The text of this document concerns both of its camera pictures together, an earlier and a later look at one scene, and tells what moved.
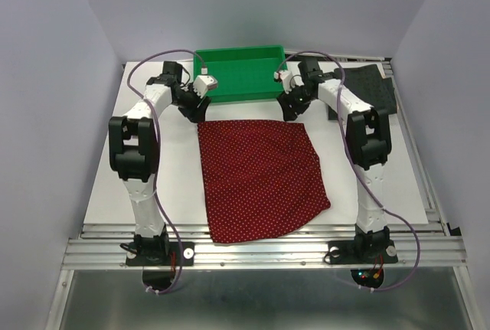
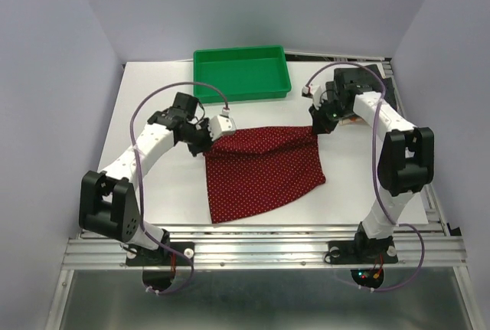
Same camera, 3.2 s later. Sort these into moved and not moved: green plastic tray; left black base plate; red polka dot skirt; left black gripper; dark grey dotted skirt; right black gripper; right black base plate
Moved: red polka dot skirt; left black gripper; right black gripper
Not moved: dark grey dotted skirt; green plastic tray; right black base plate; left black base plate
